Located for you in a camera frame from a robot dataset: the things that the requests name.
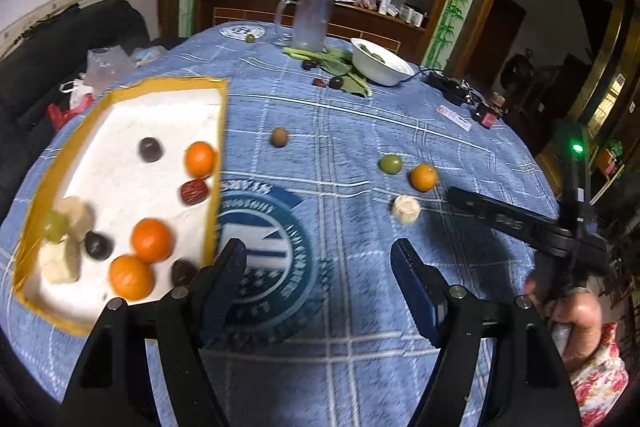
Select dark orange tangerine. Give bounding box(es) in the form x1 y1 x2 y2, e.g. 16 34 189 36
108 255 155 301

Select orange mandarin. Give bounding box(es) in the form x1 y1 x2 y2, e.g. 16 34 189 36
130 218 175 265

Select white peeled fruit chunk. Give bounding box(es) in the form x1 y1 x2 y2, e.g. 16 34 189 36
55 196 96 243

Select small orange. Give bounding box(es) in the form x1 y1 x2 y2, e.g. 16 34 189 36
184 141 218 179

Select green grape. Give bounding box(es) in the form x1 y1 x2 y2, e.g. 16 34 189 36
42 210 67 243
378 154 404 176

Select dark purple plum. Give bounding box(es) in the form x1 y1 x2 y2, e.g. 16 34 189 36
138 136 164 162

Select brown longan fruit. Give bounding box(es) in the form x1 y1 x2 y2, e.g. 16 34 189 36
270 127 290 147

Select right hand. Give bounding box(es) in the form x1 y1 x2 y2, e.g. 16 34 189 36
524 272 602 373

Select yellow white tray box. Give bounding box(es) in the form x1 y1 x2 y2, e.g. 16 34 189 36
12 77 229 336

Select red jujube date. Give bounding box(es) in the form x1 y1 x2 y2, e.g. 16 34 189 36
179 179 210 206

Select floral sleeve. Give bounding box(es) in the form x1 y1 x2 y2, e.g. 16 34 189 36
570 323 629 427

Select red black small box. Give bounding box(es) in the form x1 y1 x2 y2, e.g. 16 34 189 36
473 100 502 129

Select white paper card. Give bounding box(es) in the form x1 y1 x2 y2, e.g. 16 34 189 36
437 105 471 132

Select black electronic devices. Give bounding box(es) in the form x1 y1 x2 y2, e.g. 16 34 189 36
425 70 482 106

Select blue plaid tablecloth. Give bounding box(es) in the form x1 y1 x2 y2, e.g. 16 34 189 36
0 20 561 427

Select small dark grape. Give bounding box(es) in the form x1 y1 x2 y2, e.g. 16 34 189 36
329 76 344 90

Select clear plastic bag on sofa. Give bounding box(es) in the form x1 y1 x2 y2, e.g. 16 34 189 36
82 46 167 98

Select white bowl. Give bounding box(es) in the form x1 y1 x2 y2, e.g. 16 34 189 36
350 38 416 87

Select green leafy vegetable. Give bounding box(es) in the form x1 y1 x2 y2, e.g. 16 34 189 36
282 44 373 98

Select black leather sofa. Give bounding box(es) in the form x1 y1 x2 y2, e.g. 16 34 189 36
0 0 183 216

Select wooden sideboard cabinet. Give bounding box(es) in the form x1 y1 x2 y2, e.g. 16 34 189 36
194 0 427 64

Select clear glass pitcher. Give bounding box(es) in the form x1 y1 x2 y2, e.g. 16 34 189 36
273 0 334 52

